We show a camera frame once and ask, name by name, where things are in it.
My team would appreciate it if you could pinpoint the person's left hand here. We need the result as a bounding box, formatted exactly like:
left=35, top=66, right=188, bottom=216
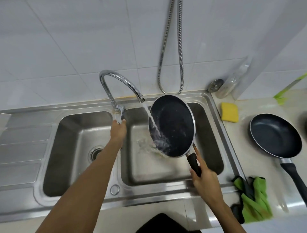
left=110, top=118, right=127, bottom=145

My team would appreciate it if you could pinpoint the person's right hand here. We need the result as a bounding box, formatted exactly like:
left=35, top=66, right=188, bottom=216
left=189, top=146, right=224, bottom=211

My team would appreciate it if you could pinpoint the chrome curved sink faucet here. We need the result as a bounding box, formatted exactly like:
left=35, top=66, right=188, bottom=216
left=99, top=70, right=146, bottom=125

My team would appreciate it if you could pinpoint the black frying pan wet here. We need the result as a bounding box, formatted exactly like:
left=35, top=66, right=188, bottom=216
left=148, top=95, right=202, bottom=178

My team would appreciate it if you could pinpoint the person's left forearm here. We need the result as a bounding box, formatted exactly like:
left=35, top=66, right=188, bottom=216
left=35, top=139, right=121, bottom=233

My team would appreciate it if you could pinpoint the person's right forearm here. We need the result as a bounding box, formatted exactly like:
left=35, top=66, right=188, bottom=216
left=210, top=201, right=248, bottom=233

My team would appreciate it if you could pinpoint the stainless steel double sink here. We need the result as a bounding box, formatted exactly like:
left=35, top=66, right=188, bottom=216
left=0, top=92, right=247, bottom=216

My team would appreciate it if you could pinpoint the person's black clothing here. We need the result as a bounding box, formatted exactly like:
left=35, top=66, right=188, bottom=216
left=136, top=213, right=202, bottom=233

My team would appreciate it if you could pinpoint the green and black cloth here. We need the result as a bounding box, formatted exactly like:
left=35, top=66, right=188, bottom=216
left=230, top=175, right=274, bottom=224

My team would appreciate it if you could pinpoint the yellow sponge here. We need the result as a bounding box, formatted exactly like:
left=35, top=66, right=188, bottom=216
left=221, top=102, right=239, bottom=122

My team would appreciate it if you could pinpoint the black frying pan dry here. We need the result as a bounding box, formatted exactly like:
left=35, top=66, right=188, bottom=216
left=250, top=113, right=307, bottom=200

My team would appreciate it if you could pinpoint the round metal sink plug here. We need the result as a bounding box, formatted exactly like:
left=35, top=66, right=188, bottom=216
left=208, top=79, right=224, bottom=93

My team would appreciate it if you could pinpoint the clear plastic bottle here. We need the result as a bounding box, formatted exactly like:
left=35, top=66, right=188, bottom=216
left=215, top=57, right=250, bottom=99

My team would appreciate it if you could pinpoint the flexible metal shower hose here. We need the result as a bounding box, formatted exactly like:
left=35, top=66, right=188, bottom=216
left=157, top=0, right=185, bottom=96

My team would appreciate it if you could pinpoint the green handled tool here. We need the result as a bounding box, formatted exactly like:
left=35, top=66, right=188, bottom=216
left=274, top=73, right=307, bottom=105

